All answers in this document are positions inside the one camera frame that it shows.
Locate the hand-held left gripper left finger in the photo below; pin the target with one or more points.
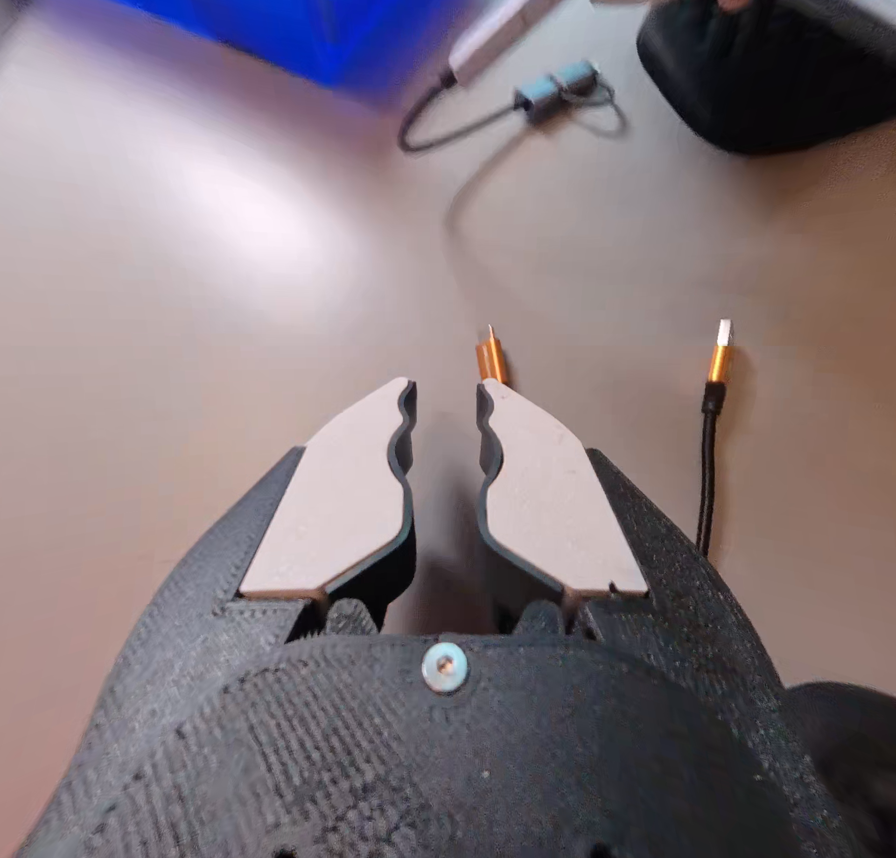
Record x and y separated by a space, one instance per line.
336 501

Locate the slim grey usb hub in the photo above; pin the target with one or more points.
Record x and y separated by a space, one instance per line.
504 32

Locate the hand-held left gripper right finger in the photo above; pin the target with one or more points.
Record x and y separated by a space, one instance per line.
560 508

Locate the blue plastic bin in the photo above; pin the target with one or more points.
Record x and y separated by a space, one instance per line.
280 18

